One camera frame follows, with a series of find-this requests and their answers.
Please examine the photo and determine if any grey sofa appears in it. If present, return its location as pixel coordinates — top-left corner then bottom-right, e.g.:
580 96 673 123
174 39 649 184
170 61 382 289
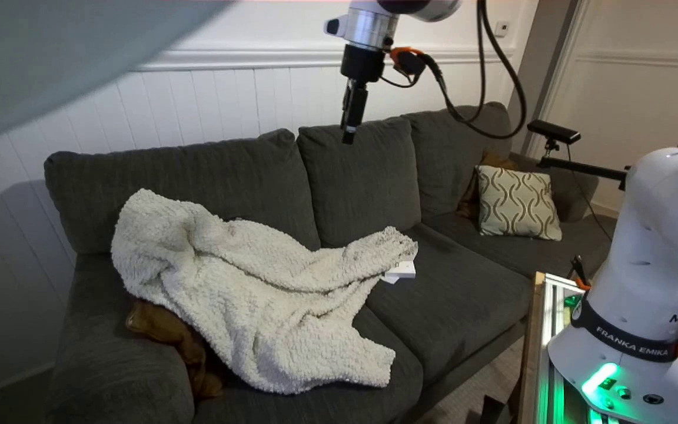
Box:
43 101 617 424

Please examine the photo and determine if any brown pillow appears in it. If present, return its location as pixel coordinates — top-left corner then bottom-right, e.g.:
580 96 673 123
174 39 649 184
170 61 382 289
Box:
456 151 520 220

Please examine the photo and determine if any cream patterned pillow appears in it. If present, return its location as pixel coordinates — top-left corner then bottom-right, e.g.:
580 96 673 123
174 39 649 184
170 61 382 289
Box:
475 165 564 241

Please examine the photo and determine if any small white box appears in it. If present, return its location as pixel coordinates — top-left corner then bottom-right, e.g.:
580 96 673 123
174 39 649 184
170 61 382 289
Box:
381 260 418 285

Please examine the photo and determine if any white fluffy blanket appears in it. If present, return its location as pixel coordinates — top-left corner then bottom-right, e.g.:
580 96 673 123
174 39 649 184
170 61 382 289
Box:
110 188 420 396

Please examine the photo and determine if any white door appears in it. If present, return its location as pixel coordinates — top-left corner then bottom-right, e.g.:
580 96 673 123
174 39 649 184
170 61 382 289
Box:
542 0 678 214

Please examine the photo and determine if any black and orange clamp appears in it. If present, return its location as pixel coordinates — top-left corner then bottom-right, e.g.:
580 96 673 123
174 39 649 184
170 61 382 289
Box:
570 255 591 290

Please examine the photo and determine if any brown velvet cushion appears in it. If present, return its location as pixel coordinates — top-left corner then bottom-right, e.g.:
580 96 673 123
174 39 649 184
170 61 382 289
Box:
125 299 225 400

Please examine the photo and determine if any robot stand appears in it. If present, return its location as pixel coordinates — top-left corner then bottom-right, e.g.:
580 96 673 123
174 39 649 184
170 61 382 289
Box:
517 271 678 424

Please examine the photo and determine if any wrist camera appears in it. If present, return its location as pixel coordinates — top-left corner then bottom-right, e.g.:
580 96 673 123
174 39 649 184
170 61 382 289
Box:
390 47 429 77

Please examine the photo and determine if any camera on mount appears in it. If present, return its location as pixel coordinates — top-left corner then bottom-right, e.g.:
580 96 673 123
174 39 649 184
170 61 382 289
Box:
526 120 629 190

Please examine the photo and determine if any black cable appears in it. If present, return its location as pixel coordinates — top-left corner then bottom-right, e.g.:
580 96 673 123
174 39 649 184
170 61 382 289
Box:
566 143 613 241

